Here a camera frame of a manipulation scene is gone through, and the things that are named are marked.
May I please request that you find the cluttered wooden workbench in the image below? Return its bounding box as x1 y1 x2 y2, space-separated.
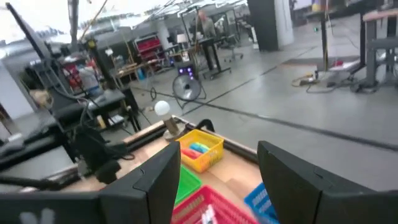
114 60 162 78

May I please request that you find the white bulb brass lamp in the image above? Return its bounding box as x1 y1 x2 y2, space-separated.
154 100 187 142

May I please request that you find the long pink marker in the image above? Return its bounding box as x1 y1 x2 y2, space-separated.
181 148 203 160

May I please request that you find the red bin shelf rack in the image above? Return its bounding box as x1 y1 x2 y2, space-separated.
134 34 165 63

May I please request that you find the yellow hanging cable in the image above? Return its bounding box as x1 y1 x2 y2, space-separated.
79 0 109 41

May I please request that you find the yellow floor extension cord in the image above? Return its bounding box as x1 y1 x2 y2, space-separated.
290 73 321 88

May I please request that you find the black standing desk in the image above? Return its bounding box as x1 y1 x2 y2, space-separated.
198 37 233 80

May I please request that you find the green plastic basket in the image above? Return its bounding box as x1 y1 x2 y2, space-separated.
174 164 203 206

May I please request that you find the person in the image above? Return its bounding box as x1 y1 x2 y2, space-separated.
77 62 103 97
197 9 218 69

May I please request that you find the red plastic basket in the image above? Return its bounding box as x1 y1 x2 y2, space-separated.
170 185 261 224

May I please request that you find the black side table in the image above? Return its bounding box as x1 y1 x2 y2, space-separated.
52 88 141 131

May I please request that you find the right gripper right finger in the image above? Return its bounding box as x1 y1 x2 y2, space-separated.
256 140 374 224

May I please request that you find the grey office chair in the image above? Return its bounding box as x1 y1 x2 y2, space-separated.
222 34 245 63

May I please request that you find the grey metal workbench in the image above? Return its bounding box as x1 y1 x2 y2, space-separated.
362 9 398 88

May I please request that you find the yellow plastic basket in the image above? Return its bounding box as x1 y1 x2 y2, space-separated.
175 129 224 174

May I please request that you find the black computer tower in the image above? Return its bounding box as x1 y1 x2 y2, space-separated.
177 62 197 80

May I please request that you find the round floor fan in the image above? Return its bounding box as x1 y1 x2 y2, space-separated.
172 73 208 110

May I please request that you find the blue plastic basket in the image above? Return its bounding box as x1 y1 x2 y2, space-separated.
244 182 280 224

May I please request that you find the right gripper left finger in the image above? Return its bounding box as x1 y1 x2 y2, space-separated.
99 141 182 224

